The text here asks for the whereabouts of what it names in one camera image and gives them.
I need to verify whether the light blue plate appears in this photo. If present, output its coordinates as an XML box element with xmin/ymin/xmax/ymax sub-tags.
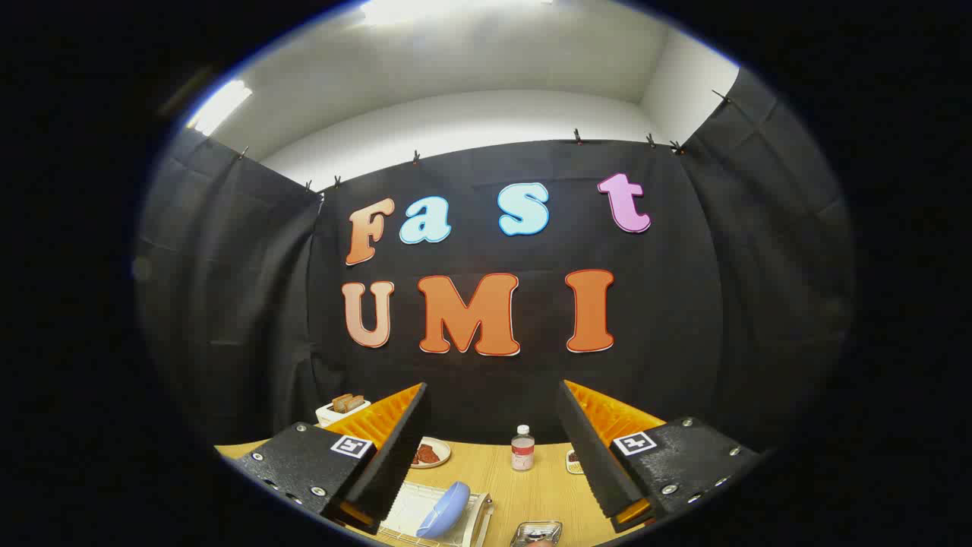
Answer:
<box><xmin>415</xmin><ymin>481</ymin><xmax>472</xmax><ymax>539</ymax></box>

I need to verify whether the clear water bottle red label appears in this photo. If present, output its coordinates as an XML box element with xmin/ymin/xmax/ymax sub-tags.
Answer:
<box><xmin>511</xmin><ymin>425</ymin><xmax>535</xmax><ymax>472</ymax></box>

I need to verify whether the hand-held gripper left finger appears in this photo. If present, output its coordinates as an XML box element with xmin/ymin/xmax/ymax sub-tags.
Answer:
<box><xmin>226</xmin><ymin>382</ymin><xmax>429</xmax><ymax>534</ymax></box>

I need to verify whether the beige round dish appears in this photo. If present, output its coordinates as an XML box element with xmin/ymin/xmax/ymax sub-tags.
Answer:
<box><xmin>410</xmin><ymin>437</ymin><xmax>452</xmax><ymax>470</ymax></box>

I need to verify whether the white toaster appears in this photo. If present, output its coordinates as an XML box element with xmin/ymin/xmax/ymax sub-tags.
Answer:
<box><xmin>315</xmin><ymin>394</ymin><xmax>372</xmax><ymax>428</ymax></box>

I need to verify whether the ceiling light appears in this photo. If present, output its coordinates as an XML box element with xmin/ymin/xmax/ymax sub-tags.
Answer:
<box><xmin>186</xmin><ymin>80</ymin><xmax>253</xmax><ymax>136</ymax></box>

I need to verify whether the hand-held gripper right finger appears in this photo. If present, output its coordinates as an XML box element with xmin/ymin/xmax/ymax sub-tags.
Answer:
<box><xmin>556</xmin><ymin>379</ymin><xmax>762</xmax><ymax>534</ymax></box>

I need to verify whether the white wire dish rack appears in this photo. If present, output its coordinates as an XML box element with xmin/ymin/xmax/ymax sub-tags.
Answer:
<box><xmin>376</xmin><ymin>480</ymin><xmax>494</xmax><ymax>547</ymax></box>

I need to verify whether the metal wire basket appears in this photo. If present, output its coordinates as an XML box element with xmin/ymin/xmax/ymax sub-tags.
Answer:
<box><xmin>510</xmin><ymin>520</ymin><xmax>563</xmax><ymax>547</ymax></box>

